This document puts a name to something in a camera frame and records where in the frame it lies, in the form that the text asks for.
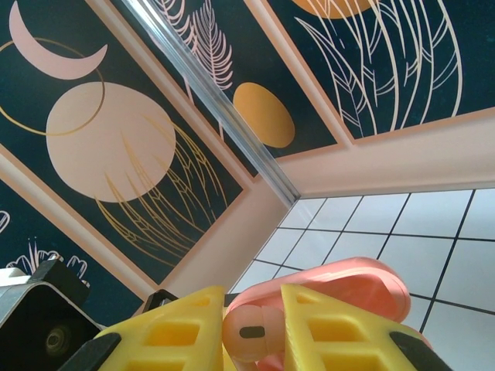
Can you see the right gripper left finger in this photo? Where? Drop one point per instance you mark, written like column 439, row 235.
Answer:
column 154, row 340

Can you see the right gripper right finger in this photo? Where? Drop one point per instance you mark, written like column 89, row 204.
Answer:
column 348, row 340

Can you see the salmon pink oblong charging case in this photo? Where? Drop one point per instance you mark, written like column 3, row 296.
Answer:
column 348, row 286

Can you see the salmon pink earbud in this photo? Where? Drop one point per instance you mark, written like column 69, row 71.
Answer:
column 247, row 318

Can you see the aluminium corner post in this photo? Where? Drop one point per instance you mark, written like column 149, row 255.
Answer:
column 216, row 104

